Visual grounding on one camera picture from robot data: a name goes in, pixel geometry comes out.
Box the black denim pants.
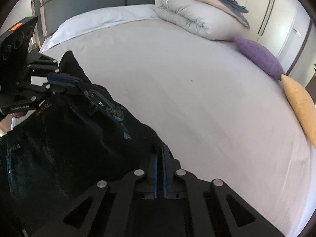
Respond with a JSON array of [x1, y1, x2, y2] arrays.
[[1, 51, 164, 236]]

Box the operator left hand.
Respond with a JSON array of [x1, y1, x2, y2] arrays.
[[12, 111, 28, 118]]

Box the white pillow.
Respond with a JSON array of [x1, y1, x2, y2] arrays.
[[40, 4, 158, 53]]

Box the yellow cushion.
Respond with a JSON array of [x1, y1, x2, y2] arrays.
[[281, 74, 315, 147]]

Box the purple cushion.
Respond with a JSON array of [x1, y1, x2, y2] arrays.
[[234, 37, 285, 80]]

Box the folded beige white duvet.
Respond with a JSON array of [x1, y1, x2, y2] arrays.
[[154, 0, 250, 41]]

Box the folded blue denim cloth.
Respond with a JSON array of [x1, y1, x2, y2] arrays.
[[218, 0, 248, 14]]

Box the black camera box orange sticker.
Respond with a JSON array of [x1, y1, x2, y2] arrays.
[[0, 16, 38, 91]]

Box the white light switch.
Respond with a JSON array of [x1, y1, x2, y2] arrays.
[[293, 29, 302, 37]]

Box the white wardrobe with black handles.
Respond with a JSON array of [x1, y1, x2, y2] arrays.
[[236, 0, 310, 72]]

